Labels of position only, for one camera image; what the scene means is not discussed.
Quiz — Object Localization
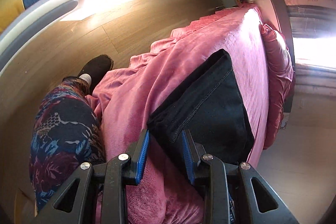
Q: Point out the black pants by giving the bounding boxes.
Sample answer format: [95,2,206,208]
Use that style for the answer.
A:
[147,49,255,176]

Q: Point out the floral patterned trouser leg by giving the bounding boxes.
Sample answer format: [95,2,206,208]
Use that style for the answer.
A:
[29,77,105,210]

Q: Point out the pink bed sheet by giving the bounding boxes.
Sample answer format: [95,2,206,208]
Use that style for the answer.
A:
[87,5,269,223]

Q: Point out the crumpled red duvet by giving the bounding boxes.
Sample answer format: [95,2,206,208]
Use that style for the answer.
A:
[260,24,294,149]

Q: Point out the black shoe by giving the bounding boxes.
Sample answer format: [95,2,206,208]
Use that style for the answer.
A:
[78,55,114,95]

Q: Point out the patterned right curtain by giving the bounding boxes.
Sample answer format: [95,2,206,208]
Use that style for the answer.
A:
[294,64,336,97]

